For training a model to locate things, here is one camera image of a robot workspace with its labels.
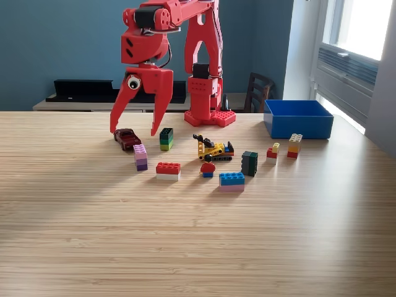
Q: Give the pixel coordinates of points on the pink purple brick stack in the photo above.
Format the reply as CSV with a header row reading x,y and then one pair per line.
x,y
140,157

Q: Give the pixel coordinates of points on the yellow toy digger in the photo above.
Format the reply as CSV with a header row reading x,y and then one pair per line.
x,y
213,150

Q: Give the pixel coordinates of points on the toy figure red shirt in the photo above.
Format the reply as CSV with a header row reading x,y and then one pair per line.
x,y
208,168

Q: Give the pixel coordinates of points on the blue plastic bin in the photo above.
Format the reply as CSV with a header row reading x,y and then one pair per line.
x,y
300,127

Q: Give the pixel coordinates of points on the dark red toy car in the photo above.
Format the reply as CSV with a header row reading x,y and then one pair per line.
x,y
127,140

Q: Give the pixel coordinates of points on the pale wooden sideboard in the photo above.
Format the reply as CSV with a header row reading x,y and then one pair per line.
x,y
77,106

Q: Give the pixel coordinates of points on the red white brick stack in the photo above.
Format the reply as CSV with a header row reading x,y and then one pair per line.
x,y
168,171

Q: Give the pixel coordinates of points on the black table clamp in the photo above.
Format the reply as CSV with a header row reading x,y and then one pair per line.
x,y
226,103

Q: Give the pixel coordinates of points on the dark wooden chair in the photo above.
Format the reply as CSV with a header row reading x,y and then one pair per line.
x,y
258,92

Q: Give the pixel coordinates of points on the blue pink brick stack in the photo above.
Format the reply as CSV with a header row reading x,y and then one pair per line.
x,y
232,182

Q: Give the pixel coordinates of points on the grey dark green brick stack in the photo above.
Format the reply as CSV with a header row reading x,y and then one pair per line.
x,y
249,164

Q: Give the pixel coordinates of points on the small red white yellow bricks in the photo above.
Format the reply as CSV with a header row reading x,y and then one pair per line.
x,y
272,154

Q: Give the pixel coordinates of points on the cream orange red brick stack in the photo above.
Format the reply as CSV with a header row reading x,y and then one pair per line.
x,y
294,147

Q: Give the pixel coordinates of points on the grey radiator unit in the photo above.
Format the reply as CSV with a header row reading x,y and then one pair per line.
x,y
346,80

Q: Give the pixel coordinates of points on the white window frame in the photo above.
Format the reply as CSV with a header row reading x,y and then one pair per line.
x,y
334,31

